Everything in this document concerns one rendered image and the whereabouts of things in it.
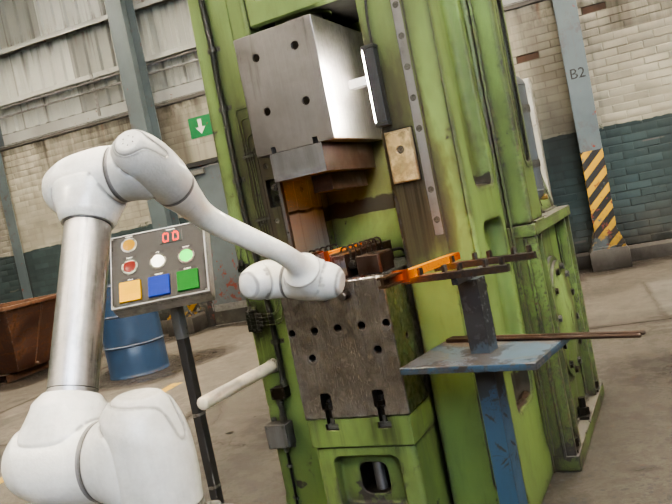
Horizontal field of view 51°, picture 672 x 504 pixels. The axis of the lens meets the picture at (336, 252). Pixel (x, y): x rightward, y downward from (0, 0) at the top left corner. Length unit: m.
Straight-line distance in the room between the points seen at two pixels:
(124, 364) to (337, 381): 4.77
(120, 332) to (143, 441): 5.62
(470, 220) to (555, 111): 5.97
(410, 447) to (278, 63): 1.31
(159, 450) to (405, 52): 1.52
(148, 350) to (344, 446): 4.70
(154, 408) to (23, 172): 9.72
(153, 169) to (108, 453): 0.59
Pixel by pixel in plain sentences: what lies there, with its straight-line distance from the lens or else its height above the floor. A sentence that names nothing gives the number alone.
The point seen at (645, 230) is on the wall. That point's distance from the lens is 8.26.
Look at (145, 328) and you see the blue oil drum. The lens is 6.94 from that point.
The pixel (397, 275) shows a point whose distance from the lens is 1.92.
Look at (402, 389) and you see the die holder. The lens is 2.27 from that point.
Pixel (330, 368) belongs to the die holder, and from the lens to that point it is 2.35.
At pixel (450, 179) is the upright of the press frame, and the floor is 1.16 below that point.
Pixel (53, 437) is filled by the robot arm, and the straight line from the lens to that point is 1.46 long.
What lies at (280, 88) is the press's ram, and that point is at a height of 1.57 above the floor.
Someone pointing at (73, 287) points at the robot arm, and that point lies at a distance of 1.56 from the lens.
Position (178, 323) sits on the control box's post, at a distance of 2.59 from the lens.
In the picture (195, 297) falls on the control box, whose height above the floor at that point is 0.94.
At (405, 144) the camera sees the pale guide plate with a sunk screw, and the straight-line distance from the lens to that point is 2.33.
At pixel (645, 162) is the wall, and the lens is 8.23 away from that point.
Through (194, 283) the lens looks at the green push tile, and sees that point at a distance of 2.43.
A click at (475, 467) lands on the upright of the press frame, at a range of 2.51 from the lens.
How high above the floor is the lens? 1.13
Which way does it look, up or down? 3 degrees down
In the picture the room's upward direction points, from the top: 11 degrees counter-clockwise
